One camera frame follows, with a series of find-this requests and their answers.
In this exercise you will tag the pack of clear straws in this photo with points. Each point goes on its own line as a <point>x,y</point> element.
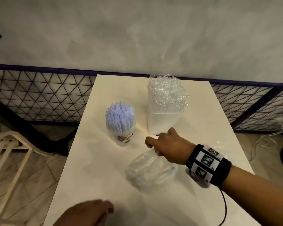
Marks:
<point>143,169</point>

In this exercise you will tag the clear square plastic box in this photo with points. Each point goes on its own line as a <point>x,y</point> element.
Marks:
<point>160,124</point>

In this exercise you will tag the round clear plastic cup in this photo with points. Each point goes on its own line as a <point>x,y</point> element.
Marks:
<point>123,142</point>

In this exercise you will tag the white plastic chair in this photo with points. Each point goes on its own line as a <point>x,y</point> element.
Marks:
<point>11,136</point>

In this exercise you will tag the black right wristband with markers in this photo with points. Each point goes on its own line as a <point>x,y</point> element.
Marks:
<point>224,171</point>

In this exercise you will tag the person's left hand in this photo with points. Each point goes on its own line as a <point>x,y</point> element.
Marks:
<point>85,214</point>

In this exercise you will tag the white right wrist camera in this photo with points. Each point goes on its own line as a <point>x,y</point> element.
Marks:
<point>198,182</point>

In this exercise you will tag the person's right forearm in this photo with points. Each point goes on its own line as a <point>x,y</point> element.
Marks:
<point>254,197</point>

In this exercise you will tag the person's right hand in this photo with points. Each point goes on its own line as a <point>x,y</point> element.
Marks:
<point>174,148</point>

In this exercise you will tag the small bunch of blue straws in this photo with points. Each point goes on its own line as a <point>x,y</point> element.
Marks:
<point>120,115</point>

